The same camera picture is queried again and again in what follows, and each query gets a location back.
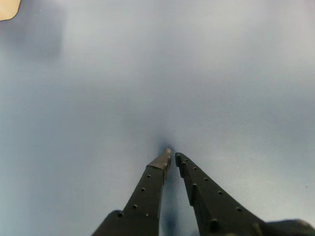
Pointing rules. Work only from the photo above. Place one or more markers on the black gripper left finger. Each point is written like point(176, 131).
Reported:
point(147, 191)

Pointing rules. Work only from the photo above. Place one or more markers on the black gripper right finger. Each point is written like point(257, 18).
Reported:
point(216, 206)

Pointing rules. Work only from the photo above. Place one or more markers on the beige box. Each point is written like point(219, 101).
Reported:
point(7, 8)

